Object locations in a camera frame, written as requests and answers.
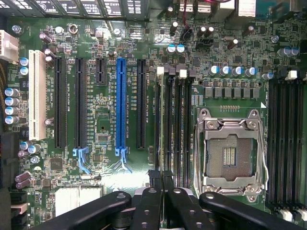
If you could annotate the long black expansion slot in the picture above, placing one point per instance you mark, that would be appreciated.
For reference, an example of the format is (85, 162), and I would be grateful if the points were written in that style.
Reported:
(60, 103)
(141, 103)

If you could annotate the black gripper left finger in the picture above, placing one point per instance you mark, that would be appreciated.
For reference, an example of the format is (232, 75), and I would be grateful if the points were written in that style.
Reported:
(146, 210)

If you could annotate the short black expansion slot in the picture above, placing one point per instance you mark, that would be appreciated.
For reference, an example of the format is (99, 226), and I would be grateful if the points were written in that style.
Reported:
(101, 72)

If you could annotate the green motherboard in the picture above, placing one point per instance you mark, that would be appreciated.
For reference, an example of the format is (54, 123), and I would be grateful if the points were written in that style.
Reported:
(108, 48)

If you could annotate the white power connector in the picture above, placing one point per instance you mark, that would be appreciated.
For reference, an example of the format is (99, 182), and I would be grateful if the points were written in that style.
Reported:
(8, 45)

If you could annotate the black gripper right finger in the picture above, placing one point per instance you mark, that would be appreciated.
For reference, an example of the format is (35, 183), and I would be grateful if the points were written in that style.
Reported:
(189, 210)

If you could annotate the white expansion slot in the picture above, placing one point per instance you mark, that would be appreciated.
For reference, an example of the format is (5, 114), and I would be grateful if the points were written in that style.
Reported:
(36, 95)

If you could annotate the locking lever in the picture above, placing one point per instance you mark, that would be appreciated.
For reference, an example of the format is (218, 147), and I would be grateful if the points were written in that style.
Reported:
(264, 163)
(203, 148)

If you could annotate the RAM slot white latches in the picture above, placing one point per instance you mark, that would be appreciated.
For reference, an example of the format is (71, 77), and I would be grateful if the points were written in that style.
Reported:
(281, 143)
(180, 119)
(301, 143)
(157, 119)

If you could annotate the CPU socket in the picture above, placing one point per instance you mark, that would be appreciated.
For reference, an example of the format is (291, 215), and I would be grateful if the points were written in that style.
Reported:
(230, 155)

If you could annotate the black expansion slot blue latch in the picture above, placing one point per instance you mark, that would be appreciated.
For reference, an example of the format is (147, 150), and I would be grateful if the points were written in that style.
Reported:
(80, 103)

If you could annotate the silver chipset heat sink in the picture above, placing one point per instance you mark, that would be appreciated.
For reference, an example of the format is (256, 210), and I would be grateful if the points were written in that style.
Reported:
(72, 198)

